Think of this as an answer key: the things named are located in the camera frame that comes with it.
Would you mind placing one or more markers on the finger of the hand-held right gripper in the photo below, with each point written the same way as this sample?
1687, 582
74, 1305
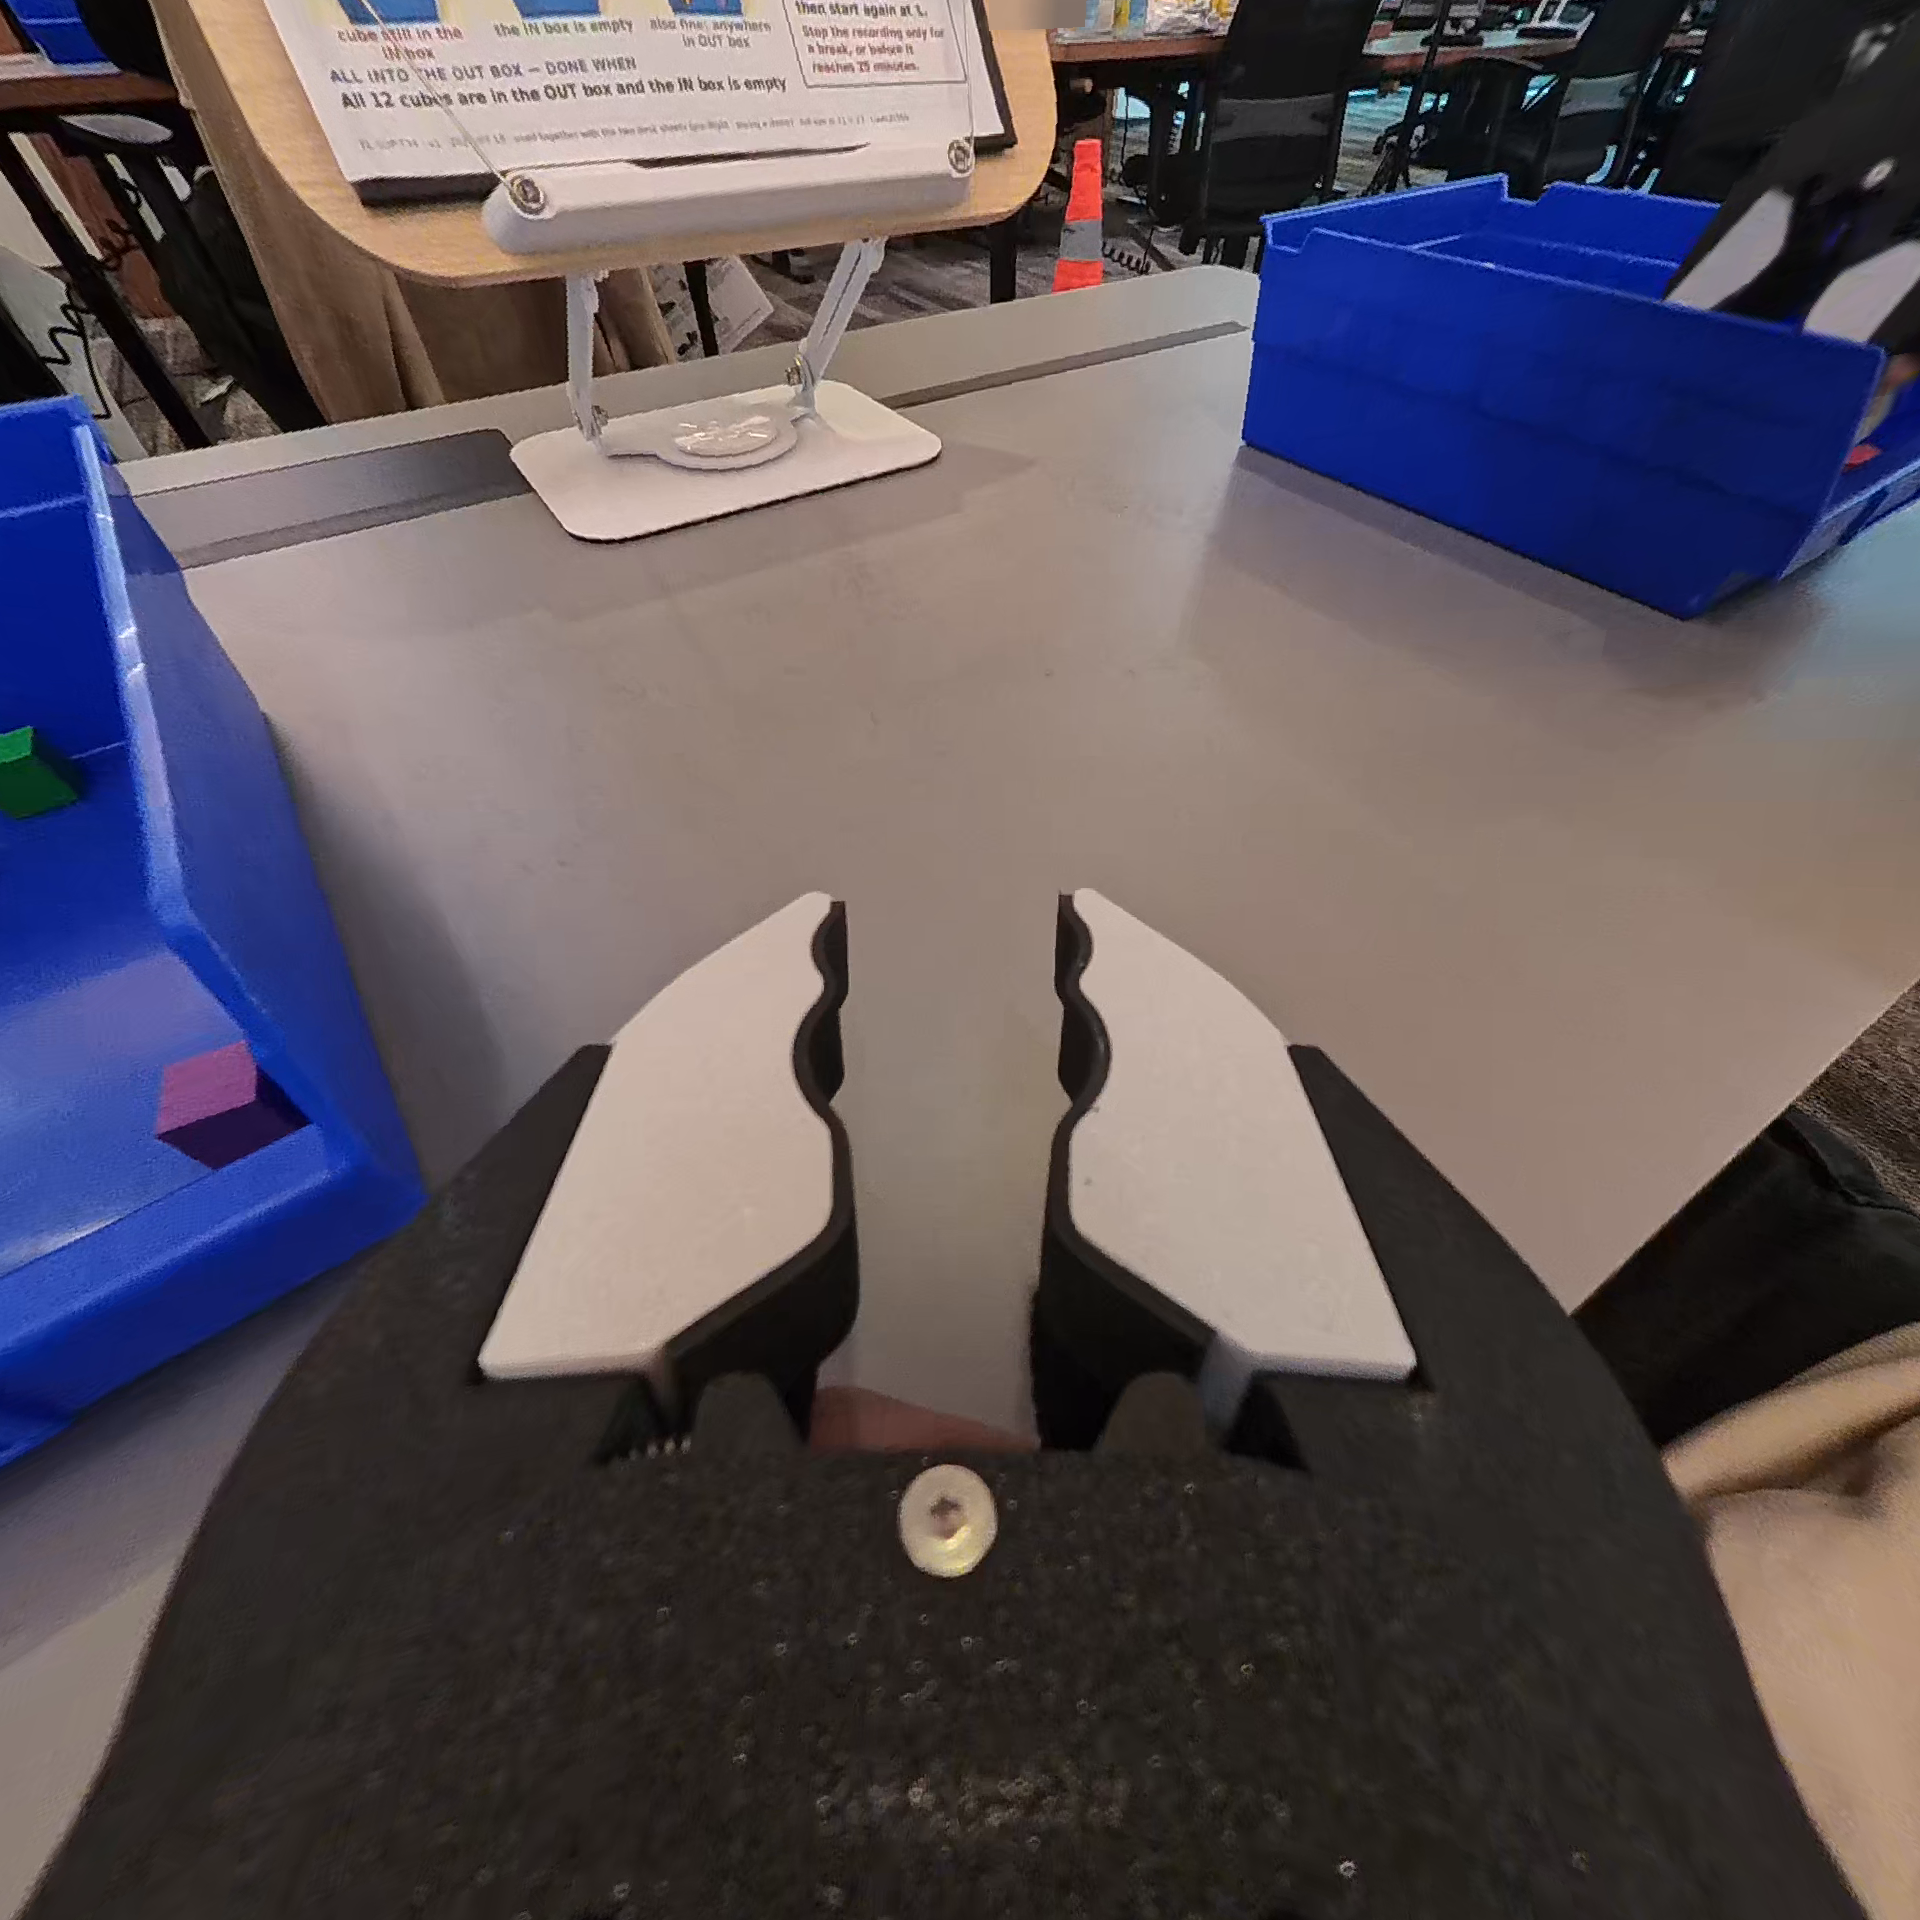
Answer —
1866, 292
1747, 255

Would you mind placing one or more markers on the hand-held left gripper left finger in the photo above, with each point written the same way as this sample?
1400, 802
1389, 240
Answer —
674, 1182

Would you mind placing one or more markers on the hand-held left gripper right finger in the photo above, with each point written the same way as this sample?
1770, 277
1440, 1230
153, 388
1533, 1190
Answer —
1229, 1182

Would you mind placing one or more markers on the blue plastic bin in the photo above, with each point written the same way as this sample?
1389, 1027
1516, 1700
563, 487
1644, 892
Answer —
1502, 404
223, 974
43, 30

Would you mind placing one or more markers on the purple wooden cube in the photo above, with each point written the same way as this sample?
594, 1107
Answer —
223, 1102

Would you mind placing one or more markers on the black office chair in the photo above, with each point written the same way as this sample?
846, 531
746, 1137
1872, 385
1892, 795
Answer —
1574, 88
1274, 102

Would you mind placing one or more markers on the person's black pants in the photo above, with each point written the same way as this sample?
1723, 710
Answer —
1754, 1288

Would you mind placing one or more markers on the wooden top office table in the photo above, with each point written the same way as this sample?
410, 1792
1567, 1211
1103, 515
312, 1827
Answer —
1142, 44
74, 88

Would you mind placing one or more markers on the orange traffic cone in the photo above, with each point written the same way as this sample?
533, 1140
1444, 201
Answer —
1082, 224

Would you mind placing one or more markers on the white and wooden book stand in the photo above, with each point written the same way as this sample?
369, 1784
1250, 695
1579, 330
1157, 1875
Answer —
720, 462

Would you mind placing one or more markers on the green wooden cube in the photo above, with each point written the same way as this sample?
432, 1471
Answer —
39, 772

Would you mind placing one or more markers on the newspaper sheet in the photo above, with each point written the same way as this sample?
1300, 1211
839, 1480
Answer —
734, 307

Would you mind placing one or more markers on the printed instruction sheet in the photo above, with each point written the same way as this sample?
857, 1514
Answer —
629, 88

